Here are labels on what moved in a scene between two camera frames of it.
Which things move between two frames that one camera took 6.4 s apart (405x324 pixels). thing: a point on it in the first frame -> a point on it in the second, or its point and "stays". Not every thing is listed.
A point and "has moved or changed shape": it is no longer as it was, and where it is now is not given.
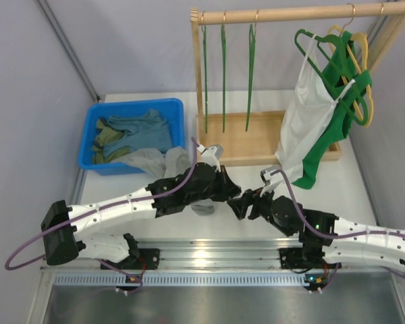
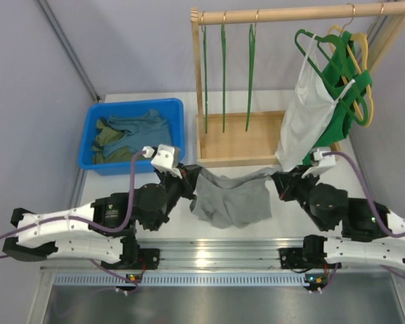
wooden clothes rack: (245, 138) stays
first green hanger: (206, 69) stays
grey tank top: (168, 163) has moved or changed shape
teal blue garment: (146, 131) stays
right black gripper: (240, 204) -> (285, 181)
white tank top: (309, 116) stays
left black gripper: (221, 183) -> (187, 177)
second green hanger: (223, 46) stays
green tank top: (345, 82) stays
